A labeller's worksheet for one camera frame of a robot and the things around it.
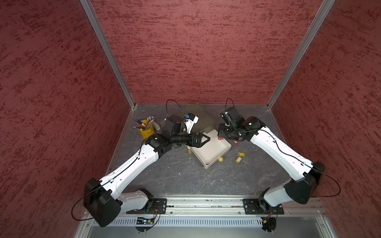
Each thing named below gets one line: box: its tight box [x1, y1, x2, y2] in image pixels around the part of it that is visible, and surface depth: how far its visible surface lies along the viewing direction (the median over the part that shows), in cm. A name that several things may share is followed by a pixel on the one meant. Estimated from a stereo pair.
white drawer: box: [191, 129, 232, 170], surface depth 86 cm
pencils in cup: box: [131, 116, 156, 136], surface depth 94 cm
